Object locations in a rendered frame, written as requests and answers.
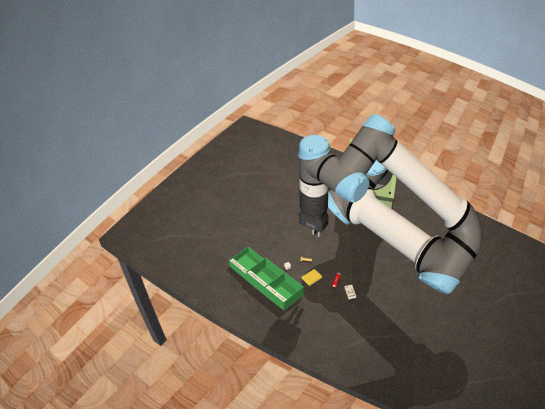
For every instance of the white domino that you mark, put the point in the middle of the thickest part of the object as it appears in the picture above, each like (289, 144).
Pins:
(350, 292)

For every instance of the green rack of bins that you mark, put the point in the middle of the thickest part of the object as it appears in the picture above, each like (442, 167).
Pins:
(269, 279)

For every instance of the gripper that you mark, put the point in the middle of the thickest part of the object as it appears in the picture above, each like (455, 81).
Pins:
(313, 202)

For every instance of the yellow rectangular pad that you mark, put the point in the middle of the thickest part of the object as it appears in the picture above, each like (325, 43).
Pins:
(311, 277)

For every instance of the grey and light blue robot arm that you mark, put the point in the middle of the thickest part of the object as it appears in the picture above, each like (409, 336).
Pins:
(441, 263)

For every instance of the red cylinder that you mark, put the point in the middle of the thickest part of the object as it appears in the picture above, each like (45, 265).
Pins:
(336, 280)

